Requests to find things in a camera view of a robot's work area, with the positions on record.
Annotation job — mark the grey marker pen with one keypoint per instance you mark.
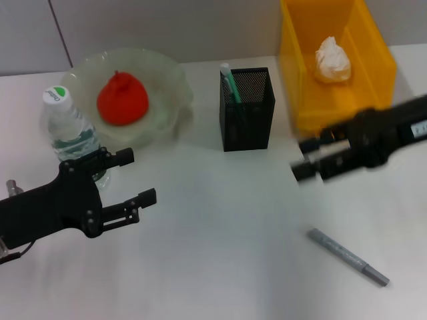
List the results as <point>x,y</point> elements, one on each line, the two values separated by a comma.
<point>340,251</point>

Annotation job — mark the clear green-label water bottle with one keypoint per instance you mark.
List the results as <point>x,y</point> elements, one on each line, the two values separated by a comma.
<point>66,126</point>

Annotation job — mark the black mesh pen holder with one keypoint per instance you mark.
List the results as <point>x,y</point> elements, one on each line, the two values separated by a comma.
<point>253,123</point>

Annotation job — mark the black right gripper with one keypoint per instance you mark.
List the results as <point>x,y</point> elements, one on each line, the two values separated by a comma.
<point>377,136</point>

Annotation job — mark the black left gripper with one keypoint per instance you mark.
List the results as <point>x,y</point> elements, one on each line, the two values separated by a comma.
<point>50,210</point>

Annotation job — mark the translucent wavy fruit plate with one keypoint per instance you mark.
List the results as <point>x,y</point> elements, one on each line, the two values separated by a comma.
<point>166,86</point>

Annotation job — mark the red-orange fruit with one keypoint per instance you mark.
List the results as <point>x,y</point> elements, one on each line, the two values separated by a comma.
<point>123,100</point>

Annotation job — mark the yellow plastic storage bin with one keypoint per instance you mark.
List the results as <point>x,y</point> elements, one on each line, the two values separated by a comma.
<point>300,66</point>

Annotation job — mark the white paper ball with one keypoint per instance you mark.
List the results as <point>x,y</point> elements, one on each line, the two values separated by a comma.
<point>333,63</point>

